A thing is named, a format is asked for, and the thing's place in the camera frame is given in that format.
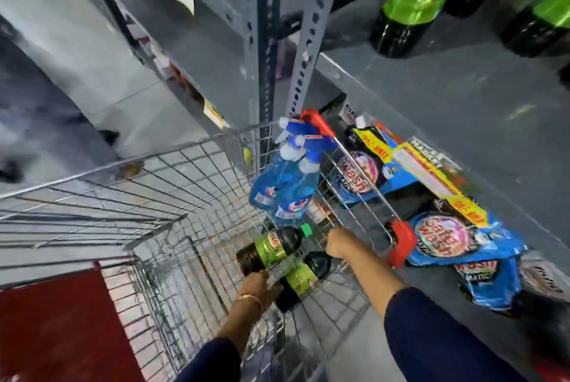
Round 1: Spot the person's left hand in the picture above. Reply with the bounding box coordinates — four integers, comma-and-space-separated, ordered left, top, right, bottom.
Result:
238, 270, 282, 311

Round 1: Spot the person's right hand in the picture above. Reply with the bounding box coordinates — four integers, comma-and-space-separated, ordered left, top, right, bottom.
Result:
325, 226, 371, 261

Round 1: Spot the person's right forearm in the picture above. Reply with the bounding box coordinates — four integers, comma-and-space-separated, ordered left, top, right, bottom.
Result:
343, 244, 528, 382

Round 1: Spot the person's left forearm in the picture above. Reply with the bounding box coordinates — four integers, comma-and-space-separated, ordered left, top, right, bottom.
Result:
175, 296, 264, 382

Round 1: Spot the gold bangle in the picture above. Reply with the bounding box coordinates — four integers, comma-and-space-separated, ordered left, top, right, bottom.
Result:
236, 294, 265, 311

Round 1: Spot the blue spray cleaner bottle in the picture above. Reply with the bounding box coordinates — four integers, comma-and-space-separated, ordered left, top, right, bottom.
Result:
248, 117, 308, 212
272, 133, 339, 227

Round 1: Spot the blue detergent bag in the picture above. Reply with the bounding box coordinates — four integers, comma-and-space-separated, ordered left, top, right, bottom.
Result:
330, 126, 421, 209
385, 199, 528, 267
454, 257, 524, 312

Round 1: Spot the yellow shelf price strip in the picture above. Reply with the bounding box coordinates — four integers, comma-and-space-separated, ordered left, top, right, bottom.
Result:
354, 128, 490, 229

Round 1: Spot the grey metal shelf rack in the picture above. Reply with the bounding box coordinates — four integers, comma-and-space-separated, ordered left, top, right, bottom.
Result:
285, 0, 570, 382
45, 0, 286, 173

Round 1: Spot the red cart seat panel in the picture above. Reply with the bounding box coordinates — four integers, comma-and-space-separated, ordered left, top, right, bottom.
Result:
0, 261, 145, 382

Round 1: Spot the black and white bag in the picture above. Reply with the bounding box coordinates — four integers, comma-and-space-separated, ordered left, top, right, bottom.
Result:
519, 257, 570, 304

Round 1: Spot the silver wire shopping cart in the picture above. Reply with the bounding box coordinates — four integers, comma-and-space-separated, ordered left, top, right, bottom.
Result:
0, 109, 417, 382

